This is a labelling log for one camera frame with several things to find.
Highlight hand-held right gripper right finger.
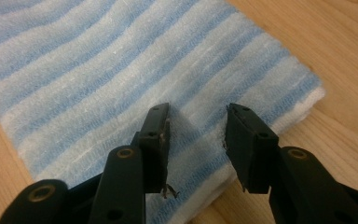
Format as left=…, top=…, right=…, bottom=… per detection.
left=224, top=103, right=280, bottom=195

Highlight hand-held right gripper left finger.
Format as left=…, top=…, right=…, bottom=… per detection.
left=131, top=102, right=172, bottom=195

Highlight blue white striped towel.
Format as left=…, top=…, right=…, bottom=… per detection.
left=0, top=0, right=327, bottom=224

